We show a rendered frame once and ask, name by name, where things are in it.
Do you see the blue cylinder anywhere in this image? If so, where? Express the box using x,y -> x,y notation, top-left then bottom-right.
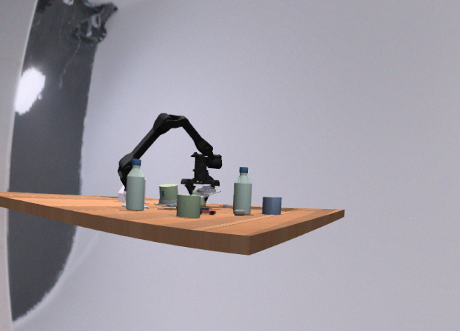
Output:
262,197 -> 282,215

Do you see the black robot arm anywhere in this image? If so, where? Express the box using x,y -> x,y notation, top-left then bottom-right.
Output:
118,113 -> 222,191

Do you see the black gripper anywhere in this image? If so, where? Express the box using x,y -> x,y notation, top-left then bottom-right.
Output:
181,167 -> 220,195

